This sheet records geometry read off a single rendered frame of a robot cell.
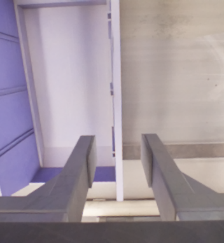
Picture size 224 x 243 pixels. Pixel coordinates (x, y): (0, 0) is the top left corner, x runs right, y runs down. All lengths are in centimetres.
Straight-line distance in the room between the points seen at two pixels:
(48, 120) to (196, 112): 32
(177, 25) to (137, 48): 8
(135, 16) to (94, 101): 18
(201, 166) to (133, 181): 16
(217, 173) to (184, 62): 27
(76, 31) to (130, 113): 19
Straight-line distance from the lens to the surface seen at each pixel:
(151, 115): 38
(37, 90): 39
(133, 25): 37
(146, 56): 37
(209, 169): 48
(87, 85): 36
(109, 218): 47
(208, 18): 41
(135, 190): 46
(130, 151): 41
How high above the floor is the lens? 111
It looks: 74 degrees down
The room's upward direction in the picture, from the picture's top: 176 degrees counter-clockwise
